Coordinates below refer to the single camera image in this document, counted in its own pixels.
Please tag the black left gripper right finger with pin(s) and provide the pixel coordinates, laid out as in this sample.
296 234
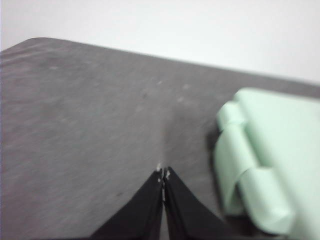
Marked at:
185 215

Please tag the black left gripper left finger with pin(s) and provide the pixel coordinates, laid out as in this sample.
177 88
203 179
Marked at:
142 215

